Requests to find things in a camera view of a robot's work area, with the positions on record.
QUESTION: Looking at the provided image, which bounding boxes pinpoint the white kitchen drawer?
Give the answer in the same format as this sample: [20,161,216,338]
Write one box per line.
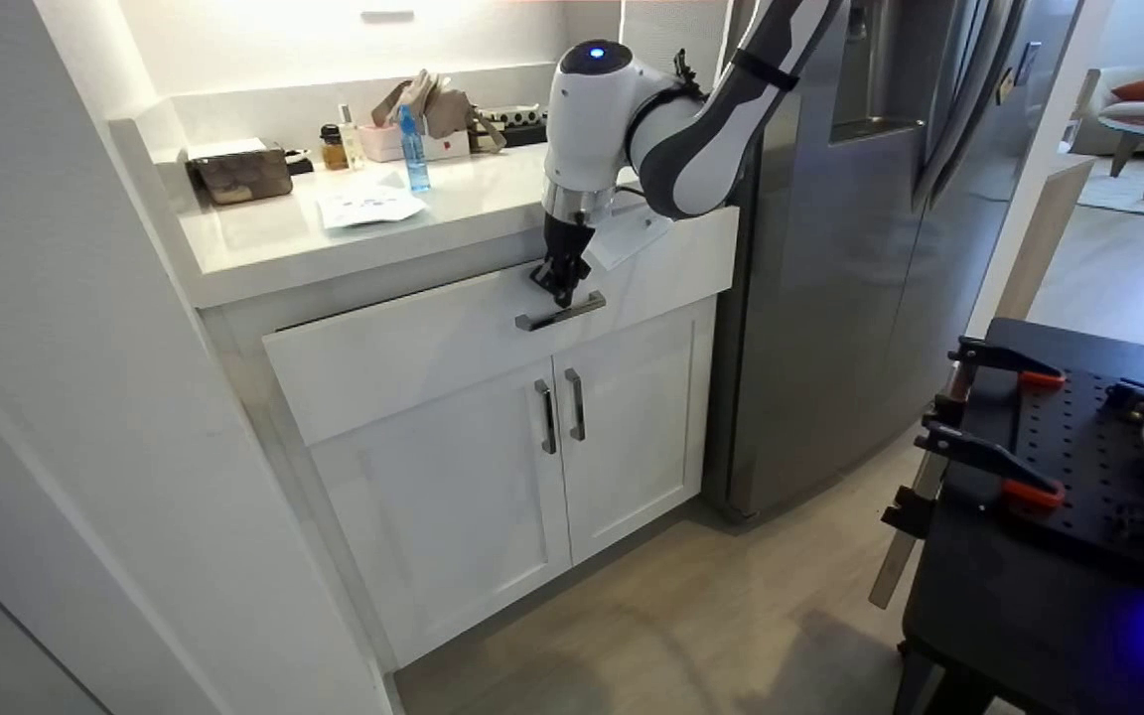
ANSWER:
[259,205,745,450]

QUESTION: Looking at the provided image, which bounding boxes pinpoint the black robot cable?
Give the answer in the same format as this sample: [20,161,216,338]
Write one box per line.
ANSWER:
[647,43,716,111]

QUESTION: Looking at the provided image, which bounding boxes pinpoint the black orange bar clamp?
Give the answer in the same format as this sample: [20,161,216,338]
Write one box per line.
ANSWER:
[915,411,1074,519]
[947,329,1074,395]

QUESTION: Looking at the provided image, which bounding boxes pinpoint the small amber bottle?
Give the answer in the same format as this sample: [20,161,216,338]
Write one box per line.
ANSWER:
[314,119,353,173]

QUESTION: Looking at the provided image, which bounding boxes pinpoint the white sofa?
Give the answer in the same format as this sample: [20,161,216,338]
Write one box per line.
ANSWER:
[1063,58,1144,169]

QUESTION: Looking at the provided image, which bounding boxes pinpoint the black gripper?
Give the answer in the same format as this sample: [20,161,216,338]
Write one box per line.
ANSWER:
[524,210,598,311]

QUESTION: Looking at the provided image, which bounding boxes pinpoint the brushed metal drawer handle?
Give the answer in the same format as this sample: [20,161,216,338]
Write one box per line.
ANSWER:
[514,291,610,338]

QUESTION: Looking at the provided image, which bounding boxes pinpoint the stainless steel refrigerator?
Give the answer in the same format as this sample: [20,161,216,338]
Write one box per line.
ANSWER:
[699,0,1092,529]

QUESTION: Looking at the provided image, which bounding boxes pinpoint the brown leather box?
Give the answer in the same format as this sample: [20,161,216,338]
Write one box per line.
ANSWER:
[184,137,298,210]

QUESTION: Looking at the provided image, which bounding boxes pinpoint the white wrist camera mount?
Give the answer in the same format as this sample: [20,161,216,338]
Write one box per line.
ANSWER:
[580,194,667,279]

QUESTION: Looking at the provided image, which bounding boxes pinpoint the blue plastic bottle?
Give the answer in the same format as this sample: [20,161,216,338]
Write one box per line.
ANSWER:
[393,97,435,197]

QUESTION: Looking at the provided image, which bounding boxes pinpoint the fridge water dispenser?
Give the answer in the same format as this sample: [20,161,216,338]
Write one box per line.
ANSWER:
[826,0,928,148]

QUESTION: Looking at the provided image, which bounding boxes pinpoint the black items on counter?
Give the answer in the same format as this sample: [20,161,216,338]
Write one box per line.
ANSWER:
[498,108,553,149]

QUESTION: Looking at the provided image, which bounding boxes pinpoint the white interior door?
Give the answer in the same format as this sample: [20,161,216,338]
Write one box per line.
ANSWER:
[0,0,393,715]

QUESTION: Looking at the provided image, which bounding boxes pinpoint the metal lower cabinet handle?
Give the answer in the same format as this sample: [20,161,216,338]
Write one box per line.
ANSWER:
[532,377,565,459]
[560,366,592,450]

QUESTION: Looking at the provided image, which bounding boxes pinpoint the white base cabinet with countertop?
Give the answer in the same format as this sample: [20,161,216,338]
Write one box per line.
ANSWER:
[102,54,751,673]

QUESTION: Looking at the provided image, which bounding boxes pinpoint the black perforated robot table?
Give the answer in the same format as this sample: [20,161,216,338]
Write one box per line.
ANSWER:
[886,313,1144,715]

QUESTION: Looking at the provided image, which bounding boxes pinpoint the white lower cabinet door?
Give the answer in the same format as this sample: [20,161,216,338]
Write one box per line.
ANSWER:
[302,362,576,673]
[553,297,720,569]

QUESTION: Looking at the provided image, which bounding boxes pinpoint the small white bottle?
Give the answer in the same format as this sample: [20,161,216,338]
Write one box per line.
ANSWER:
[335,97,368,169]

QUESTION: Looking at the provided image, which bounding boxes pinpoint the letter holder with brown items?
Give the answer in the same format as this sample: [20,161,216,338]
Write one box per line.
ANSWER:
[357,66,483,168]

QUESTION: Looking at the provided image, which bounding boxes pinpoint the white printed paper sheet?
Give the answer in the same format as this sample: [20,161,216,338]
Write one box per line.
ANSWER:
[308,173,433,236]

